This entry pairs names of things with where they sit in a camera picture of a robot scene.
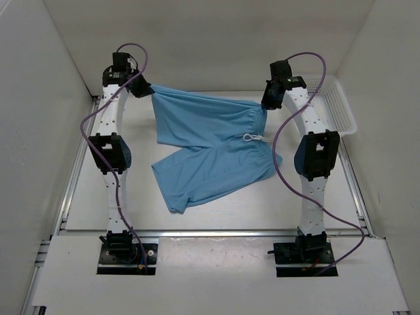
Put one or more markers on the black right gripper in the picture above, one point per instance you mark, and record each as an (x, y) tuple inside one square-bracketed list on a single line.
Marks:
[(267, 104)]

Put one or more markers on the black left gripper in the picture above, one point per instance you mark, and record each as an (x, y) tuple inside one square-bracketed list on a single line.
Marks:
[(144, 89)]

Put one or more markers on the light blue shorts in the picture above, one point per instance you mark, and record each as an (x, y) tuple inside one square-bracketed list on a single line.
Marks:
[(221, 146)]

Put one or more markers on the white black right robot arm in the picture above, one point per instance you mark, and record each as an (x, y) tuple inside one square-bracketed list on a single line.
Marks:
[(315, 156)]

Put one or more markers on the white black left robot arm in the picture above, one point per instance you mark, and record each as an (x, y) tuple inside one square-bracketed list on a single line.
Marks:
[(113, 157)]

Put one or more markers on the white plastic mesh basket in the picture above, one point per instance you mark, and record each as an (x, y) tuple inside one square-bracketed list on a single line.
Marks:
[(331, 106)]

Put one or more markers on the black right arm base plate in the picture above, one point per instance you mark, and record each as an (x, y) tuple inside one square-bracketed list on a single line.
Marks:
[(290, 264)]

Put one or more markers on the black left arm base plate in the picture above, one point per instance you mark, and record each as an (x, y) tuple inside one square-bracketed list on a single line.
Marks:
[(151, 254)]

